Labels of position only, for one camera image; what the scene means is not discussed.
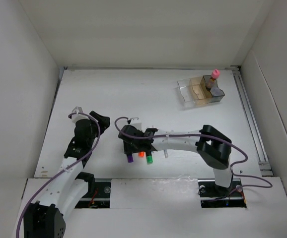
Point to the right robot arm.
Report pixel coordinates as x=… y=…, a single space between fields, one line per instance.
x=213 y=147

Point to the blue pen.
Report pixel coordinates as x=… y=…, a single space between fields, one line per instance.
x=165 y=153

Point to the purple highlighter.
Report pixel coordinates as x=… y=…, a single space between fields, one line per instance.
x=130 y=158

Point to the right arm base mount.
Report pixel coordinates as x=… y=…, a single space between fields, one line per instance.
x=214 y=196

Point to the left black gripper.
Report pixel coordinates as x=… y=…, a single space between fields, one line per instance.
x=104 y=121

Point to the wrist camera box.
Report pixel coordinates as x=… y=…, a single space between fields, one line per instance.
x=135 y=122
x=76 y=114

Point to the green highlighter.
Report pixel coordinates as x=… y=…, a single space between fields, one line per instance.
x=149 y=158

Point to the pink cap glue bottle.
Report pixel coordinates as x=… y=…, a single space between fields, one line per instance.
x=210 y=83

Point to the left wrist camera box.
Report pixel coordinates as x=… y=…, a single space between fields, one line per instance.
x=76 y=114

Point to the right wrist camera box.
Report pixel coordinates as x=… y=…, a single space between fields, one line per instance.
x=135 y=122

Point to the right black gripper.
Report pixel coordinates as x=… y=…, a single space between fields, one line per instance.
x=128 y=148

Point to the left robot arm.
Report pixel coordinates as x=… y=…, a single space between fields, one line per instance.
x=46 y=212

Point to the three-compartment plastic organizer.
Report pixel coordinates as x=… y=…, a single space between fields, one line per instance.
x=194 y=93

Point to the orange highlighter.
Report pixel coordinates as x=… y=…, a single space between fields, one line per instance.
x=141 y=154

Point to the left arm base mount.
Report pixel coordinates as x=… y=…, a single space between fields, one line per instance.
x=100 y=198

